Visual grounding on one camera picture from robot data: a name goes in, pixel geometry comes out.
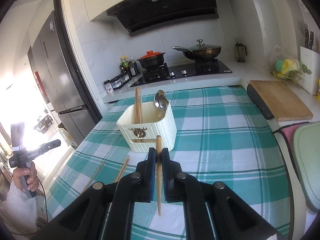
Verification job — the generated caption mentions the dark wok glass lid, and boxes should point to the dark wok glass lid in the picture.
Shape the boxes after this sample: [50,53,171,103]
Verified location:
[171,39,222,62]

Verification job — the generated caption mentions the white spice shaker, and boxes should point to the white spice shaker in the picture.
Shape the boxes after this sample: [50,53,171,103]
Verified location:
[103,80,114,94]

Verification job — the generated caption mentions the spice jar rack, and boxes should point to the spice jar rack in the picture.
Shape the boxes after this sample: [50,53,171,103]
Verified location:
[110,72,131,90]

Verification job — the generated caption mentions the wooden cutting board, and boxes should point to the wooden cutting board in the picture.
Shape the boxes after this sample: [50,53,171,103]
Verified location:
[250,80,313,121]

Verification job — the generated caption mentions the large metal spoon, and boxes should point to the large metal spoon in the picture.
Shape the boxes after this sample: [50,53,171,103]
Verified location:
[154,90,168,120]

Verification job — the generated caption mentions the small metal spoon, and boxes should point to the small metal spoon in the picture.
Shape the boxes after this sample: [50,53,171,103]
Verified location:
[158,97,169,120]

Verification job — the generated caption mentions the person's left hand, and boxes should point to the person's left hand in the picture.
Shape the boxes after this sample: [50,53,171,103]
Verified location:
[12,163,40,192]

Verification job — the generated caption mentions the green plastic cutting board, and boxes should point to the green plastic cutting board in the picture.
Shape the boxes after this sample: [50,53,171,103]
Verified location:
[292,122,319,212]

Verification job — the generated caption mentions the yellow cup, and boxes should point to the yellow cup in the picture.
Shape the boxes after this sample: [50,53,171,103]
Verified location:
[317,79,320,98]

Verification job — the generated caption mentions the white knife block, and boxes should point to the white knife block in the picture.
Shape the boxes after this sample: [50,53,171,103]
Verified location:
[299,22,320,95]

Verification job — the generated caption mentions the black range hood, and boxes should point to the black range hood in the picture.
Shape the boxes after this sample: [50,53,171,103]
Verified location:
[106,0,219,36]

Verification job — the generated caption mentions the black gas stove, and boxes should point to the black gas stove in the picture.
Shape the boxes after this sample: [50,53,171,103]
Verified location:
[131,59,232,87]

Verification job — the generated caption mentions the pink cloth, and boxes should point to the pink cloth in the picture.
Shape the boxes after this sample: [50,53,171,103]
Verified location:
[273,122,309,154]

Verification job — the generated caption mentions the stainless steel refrigerator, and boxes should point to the stainless steel refrigerator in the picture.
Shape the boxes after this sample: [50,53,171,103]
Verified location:
[31,10,102,145]

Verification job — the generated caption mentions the black pot red lid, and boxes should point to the black pot red lid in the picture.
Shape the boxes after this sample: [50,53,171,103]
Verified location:
[137,50,165,69]

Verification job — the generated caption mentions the sauce bottles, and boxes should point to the sauce bottles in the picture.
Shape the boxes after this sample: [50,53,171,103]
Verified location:
[120,56,140,77]

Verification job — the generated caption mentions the black board holder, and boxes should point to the black board holder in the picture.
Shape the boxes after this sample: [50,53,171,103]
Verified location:
[247,84,274,120]

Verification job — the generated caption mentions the plastic bag with items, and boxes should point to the plastic bag with items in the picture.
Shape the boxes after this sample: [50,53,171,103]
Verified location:
[269,46,312,84]

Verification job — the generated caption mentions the cream utensil holder box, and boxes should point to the cream utensil holder box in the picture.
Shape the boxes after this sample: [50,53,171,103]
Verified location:
[116,101,177,152]

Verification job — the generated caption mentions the dark glass kettle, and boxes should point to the dark glass kettle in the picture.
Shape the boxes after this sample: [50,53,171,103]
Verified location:
[235,41,247,62]

